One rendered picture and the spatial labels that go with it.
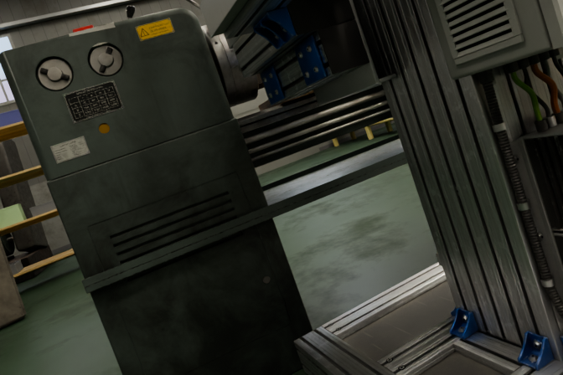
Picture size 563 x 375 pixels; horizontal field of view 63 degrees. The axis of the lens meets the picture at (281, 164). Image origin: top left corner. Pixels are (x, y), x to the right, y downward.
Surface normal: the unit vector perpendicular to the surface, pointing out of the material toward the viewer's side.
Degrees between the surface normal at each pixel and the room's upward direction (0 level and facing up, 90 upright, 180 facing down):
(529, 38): 90
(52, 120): 90
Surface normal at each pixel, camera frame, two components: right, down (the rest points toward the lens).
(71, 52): 0.27, -0.02
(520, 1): -0.87, 0.34
